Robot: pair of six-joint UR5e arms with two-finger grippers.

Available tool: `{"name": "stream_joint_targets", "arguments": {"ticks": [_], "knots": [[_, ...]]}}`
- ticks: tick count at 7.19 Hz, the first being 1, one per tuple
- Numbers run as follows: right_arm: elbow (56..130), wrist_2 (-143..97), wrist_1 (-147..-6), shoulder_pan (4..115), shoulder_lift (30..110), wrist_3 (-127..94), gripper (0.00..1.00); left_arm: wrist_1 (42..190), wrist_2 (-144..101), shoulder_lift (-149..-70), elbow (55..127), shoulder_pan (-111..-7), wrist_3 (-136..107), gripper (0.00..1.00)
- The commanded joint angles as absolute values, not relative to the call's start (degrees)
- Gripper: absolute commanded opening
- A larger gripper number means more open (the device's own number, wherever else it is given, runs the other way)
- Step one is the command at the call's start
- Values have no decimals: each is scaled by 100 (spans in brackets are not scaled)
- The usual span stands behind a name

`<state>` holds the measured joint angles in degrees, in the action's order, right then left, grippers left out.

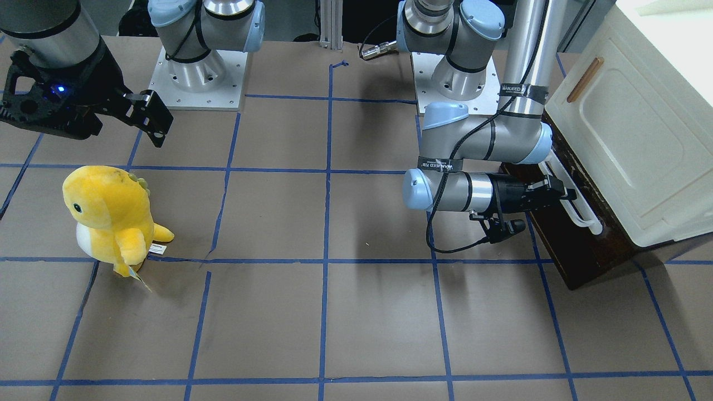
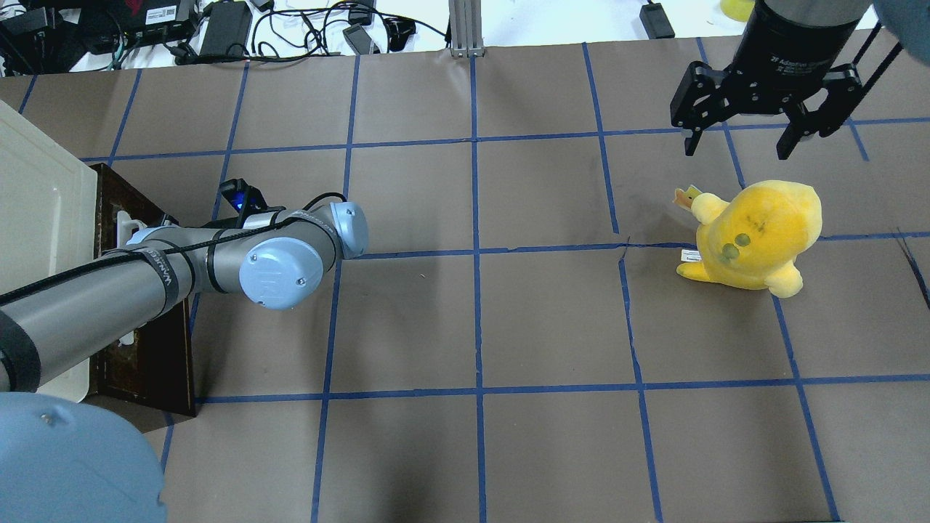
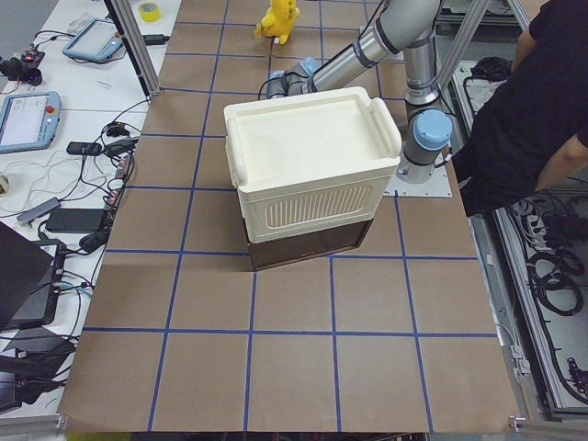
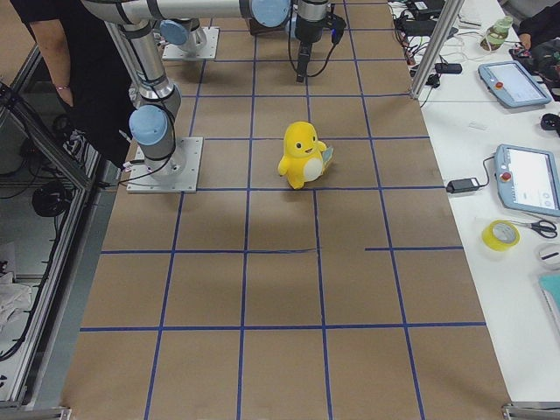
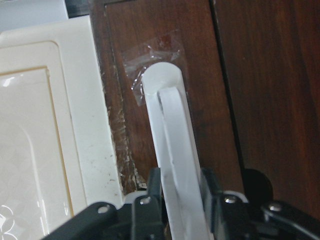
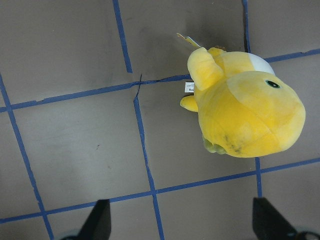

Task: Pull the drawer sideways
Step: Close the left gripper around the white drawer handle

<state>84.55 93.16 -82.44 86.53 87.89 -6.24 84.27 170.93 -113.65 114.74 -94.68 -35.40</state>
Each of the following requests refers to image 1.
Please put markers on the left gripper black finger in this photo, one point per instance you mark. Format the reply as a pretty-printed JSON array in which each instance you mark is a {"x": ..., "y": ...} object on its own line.
[
  {"x": 543, "y": 200},
  {"x": 549, "y": 184}
]

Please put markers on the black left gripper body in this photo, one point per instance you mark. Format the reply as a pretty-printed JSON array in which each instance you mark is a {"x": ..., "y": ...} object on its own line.
[{"x": 508, "y": 193}]

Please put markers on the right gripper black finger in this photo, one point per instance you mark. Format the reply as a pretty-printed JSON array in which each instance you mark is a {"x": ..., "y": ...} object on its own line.
[{"x": 149, "y": 113}]

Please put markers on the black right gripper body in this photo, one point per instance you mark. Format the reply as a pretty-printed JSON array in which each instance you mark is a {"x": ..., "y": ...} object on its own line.
[{"x": 99, "y": 83}]

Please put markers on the white drawer handle bar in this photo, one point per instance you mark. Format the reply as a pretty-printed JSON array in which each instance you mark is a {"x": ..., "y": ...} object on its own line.
[{"x": 576, "y": 207}]

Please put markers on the dark wooden drawer cabinet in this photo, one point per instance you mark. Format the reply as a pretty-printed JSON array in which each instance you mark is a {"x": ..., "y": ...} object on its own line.
[{"x": 581, "y": 257}]

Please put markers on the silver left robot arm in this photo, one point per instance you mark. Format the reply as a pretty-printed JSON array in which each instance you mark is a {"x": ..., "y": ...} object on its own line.
[{"x": 465, "y": 33}]

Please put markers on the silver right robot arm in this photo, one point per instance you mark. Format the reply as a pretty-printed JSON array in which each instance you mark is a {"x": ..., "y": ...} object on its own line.
[{"x": 61, "y": 34}]

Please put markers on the yellow plush dinosaur toy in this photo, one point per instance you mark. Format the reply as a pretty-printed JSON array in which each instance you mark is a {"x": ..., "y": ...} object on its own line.
[{"x": 112, "y": 210}]

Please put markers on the white cabinet door panel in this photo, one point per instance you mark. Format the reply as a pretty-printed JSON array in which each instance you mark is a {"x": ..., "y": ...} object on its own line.
[{"x": 642, "y": 128}]

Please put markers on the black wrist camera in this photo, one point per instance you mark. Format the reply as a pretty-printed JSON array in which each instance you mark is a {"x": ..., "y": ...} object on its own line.
[{"x": 496, "y": 228}]

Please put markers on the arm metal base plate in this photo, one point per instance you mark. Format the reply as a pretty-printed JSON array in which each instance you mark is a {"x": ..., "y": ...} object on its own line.
[
  {"x": 437, "y": 81},
  {"x": 223, "y": 83}
]

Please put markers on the wooden door handle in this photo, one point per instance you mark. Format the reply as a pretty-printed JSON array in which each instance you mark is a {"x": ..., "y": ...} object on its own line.
[{"x": 585, "y": 79}]

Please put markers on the silver cable connector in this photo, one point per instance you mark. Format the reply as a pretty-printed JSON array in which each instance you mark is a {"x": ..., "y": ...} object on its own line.
[{"x": 378, "y": 50}]

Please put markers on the aluminium frame post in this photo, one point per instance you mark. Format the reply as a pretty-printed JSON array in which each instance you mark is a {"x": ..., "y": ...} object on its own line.
[{"x": 330, "y": 25}]

